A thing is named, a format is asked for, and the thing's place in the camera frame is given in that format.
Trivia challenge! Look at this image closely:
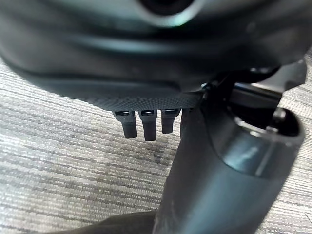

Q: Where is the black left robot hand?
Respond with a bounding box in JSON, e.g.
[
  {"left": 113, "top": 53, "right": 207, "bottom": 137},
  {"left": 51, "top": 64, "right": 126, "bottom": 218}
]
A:
[{"left": 0, "top": 0, "right": 312, "bottom": 234}]

